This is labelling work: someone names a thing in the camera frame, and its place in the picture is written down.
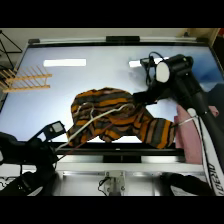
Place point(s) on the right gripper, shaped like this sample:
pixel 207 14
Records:
pixel 148 96

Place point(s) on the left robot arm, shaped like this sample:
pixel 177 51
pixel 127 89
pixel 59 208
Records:
pixel 23 156

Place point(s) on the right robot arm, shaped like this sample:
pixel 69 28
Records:
pixel 200 100

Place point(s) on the wooden rack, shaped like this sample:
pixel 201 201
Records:
pixel 26 80

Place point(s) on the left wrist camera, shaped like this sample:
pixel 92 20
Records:
pixel 53 129

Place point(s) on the orange striped sweater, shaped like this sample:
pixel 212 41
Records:
pixel 120 120

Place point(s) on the pink shirt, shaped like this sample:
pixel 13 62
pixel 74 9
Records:
pixel 186 133

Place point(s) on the silver frame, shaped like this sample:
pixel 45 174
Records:
pixel 133 166

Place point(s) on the white clothes hanger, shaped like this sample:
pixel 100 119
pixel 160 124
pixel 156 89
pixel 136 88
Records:
pixel 100 116

